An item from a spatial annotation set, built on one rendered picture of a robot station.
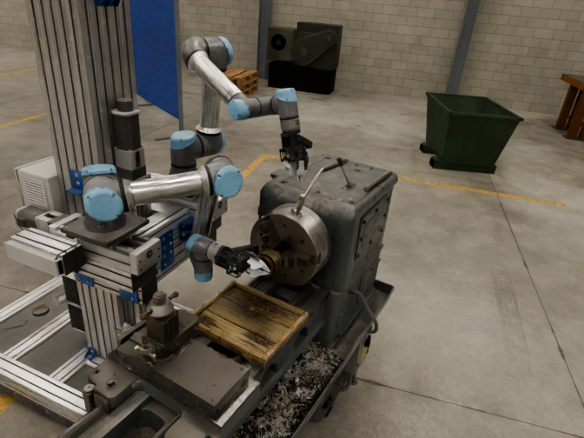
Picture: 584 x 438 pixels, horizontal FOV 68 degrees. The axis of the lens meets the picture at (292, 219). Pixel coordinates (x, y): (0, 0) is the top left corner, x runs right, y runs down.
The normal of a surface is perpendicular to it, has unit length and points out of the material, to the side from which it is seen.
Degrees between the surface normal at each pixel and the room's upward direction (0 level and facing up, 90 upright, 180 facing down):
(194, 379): 0
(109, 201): 91
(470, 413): 0
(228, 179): 90
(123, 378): 0
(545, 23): 90
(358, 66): 90
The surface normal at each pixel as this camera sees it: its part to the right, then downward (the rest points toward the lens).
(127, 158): -0.40, 0.40
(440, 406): 0.08, -0.89
